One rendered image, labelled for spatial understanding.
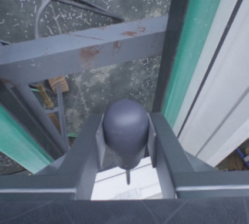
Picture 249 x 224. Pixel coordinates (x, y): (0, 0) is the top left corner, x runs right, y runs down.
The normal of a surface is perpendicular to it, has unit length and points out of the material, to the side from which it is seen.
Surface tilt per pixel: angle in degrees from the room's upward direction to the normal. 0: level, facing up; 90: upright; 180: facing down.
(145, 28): 90
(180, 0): 90
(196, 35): 0
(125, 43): 0
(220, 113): 90
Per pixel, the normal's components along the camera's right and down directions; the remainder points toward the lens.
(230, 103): -0.95, 0.26
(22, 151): 0.30, 0.75
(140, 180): -0.03, -0.61
